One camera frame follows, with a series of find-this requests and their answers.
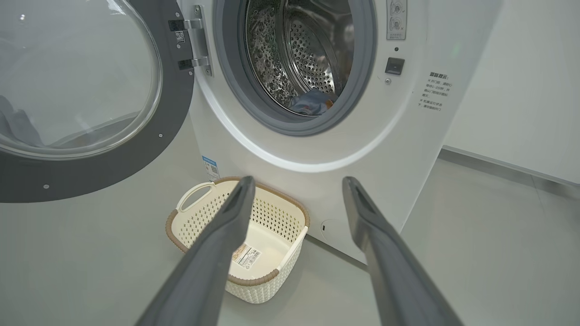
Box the white warning label sticker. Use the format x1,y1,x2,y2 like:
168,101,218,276
386,0,408,41

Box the blue patterned clothes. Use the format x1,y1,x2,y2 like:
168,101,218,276
289,88,338,116

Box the blue energy label sticker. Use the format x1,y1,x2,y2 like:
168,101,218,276
202,155,221,183

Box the cream perforated laundry basket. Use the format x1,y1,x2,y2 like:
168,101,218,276
165,176,311,304

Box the black door latch socket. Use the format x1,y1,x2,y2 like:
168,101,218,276
385,57,406,76

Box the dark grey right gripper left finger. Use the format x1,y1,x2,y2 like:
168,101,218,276
136,176,257,326

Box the perforated steel washer drum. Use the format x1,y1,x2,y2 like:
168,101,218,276
245,0,354,116

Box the round dark glass washer door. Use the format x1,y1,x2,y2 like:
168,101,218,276
0,0,196,204

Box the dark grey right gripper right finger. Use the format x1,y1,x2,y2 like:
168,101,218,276
343,176,464,326

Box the white front-load washing machine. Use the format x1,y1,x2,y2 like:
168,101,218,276
177,0,504,265

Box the metal door hinge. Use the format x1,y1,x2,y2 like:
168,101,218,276
168,5,214,77

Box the product label in basket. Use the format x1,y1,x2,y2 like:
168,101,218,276
232,243,262,270

